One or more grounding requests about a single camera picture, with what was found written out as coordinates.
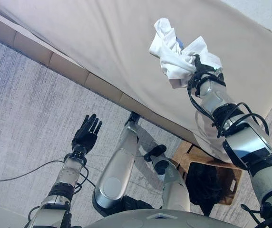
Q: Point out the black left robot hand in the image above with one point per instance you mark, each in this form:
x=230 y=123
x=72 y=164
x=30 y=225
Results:
x=84 y=137

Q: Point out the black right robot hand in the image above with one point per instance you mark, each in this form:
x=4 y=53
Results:
x=199 y=64

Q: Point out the white garment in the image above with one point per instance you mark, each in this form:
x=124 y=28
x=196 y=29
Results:
x=178 y=61

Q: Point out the black garment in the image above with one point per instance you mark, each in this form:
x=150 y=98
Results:
x=207 y=183

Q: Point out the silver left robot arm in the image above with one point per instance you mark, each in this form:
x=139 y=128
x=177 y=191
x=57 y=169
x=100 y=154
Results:
x=69 y=171

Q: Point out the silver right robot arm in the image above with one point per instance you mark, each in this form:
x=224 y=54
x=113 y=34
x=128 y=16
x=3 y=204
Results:
x=245 y=142

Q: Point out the beige bed mattress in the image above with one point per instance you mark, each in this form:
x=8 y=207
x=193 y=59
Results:
x=102 y=35

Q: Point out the woven wicker basket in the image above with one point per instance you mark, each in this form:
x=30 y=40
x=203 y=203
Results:
x=236 y=180

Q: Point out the silver left robot leg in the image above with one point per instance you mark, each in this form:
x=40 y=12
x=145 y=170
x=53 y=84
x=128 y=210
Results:
x=119 y=166

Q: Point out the silver robot leg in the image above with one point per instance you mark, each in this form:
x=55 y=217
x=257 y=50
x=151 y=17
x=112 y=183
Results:
x=174 y=185
x=119 y=166

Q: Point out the white duvet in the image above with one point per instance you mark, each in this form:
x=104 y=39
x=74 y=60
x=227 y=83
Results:
x=264 y=14

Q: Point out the silver right robot leg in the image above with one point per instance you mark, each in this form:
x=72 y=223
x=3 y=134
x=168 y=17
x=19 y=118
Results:
x=174 y=185

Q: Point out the grey robot torso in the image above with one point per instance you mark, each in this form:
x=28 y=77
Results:
x=162 y=219

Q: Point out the tan padded bed frame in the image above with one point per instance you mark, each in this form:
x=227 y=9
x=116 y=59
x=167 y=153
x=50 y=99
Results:
x=67 y=66

